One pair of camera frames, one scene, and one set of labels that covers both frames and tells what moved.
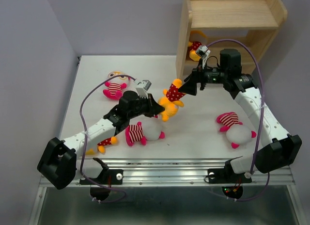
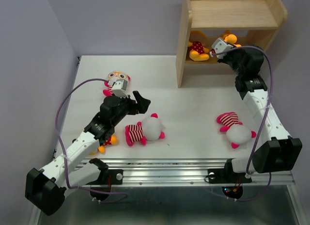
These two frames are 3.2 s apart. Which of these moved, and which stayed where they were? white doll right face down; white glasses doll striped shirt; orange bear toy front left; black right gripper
Moved: black right gripper
Stayed: orange bear toy front left; white doll right face down; white glasses doll striped shirt
